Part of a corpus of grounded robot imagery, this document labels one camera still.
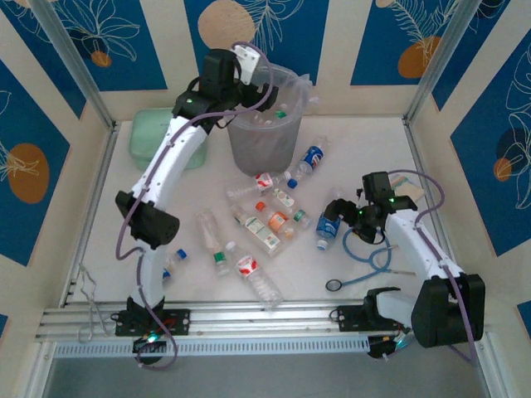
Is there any blue label white cap bottle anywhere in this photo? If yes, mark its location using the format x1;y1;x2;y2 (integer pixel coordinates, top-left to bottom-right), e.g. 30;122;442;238
314;187;344;252

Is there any small green label clear bottle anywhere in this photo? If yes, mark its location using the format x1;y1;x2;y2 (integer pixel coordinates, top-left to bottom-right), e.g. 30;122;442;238
292;208;313;230

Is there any small white label clear bottle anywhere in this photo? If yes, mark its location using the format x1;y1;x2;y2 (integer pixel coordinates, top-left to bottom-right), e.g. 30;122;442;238
271;188;298;211

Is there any blue Pepsi label plastic bottle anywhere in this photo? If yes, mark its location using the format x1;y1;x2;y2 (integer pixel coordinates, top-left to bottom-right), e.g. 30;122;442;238
286;135;332;190

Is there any orange cap orange label bottle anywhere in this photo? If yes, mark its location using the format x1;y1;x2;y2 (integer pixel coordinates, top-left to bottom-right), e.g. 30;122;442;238
255;201;299;242

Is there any red white label clear bottle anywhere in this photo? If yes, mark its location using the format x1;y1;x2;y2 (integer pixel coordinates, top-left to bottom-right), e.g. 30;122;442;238
225;240;285;311
226;171;294;204

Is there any white green label long bottle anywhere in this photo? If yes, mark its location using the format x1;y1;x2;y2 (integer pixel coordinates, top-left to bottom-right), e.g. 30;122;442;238
231;204;283;259

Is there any green band clear plastic bottle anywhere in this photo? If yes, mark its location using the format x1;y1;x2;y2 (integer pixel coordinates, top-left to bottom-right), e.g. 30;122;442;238
196;210;231;278

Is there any blue cap clear bottle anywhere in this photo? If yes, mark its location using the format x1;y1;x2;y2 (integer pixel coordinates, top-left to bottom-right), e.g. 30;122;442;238
161;248;188;287

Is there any grey translucent plastic bin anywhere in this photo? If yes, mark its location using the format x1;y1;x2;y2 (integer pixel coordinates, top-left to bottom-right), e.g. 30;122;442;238
226;64;306;176

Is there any clear plastic bin liner bag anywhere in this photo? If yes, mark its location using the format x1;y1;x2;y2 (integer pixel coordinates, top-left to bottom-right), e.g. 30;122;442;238
248;61;324;128

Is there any white gauze packet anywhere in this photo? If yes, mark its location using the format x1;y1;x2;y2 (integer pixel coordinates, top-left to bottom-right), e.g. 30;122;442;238
388;172;427;205

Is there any blue stethoscope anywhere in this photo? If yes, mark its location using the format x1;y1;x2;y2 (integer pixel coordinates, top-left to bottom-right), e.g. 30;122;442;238
325;226;416;294

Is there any mint green zip pouch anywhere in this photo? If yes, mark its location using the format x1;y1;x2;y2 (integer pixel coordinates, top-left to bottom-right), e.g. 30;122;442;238
128;108;208;171

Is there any black controller board with LED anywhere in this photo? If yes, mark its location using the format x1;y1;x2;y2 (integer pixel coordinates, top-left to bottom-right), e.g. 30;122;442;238
367;331;412;362
132;331;169;354

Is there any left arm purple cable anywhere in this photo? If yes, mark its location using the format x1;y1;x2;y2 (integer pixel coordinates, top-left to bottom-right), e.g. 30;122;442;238
114;40;280;371

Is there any right arm black wrist cable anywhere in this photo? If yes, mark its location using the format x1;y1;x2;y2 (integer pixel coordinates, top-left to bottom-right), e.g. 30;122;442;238
355;227;389;246

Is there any arm black wrist cable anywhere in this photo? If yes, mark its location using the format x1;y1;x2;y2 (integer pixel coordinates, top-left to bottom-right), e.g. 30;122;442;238
206;114;234;130
355;227;389;246

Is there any left arm black wrist cable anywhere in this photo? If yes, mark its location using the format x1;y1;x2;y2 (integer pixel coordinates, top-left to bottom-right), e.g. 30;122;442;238
206;114;234;130

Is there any aluminium side rail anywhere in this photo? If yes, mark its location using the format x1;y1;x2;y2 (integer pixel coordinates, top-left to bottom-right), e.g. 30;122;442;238
402;118;457;270
60;122;121;310

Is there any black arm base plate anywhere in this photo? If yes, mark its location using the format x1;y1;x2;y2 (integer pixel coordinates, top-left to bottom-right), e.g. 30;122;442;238
335;304;370;332
114;308;192;337

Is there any aluminium mounting rail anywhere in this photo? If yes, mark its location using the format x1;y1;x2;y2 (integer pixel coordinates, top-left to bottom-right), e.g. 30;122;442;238
35;298;416;343

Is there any aluminium frame post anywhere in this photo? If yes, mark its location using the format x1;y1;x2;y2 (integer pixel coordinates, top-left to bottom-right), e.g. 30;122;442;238
402;0;485;125
31;0;119;132

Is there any grey slotted cable duct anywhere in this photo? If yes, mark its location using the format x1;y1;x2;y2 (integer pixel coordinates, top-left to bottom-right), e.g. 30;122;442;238
53;334;371;360

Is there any thin bent metal wire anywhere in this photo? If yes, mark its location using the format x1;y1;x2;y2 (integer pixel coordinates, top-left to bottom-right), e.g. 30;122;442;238
76;263;115;343

